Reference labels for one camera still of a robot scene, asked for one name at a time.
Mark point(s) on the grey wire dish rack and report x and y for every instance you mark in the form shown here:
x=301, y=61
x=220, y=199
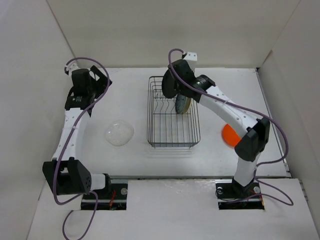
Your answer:
x=166, y=128

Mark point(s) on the orange plate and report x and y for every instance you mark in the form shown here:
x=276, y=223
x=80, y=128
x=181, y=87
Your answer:
x=229, y=136

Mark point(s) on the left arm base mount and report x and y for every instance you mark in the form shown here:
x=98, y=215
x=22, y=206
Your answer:
x=112, y=199

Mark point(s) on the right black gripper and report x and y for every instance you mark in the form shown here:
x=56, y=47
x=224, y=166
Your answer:
x=191, y=69

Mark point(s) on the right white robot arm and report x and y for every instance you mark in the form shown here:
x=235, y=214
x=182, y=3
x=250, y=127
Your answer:
x=253, y=132

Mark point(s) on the cream plate with black pattern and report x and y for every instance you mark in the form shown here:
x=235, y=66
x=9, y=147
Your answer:
x=187, y=105

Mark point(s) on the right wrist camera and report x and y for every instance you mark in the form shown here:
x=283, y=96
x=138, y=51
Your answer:
x=190, y=56

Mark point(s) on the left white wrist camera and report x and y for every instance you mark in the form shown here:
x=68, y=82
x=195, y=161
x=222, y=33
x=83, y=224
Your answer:
x=69, y=68

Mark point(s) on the blue floral green plate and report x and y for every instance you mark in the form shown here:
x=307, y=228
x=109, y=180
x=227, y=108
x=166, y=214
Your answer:
x=180, y=103

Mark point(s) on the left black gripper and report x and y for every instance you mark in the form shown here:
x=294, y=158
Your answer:
x=102, y=81

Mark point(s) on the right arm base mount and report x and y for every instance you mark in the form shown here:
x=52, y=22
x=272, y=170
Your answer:
x=231, y=198

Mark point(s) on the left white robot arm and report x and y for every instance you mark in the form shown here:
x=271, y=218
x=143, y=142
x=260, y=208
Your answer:
x=64, y=173

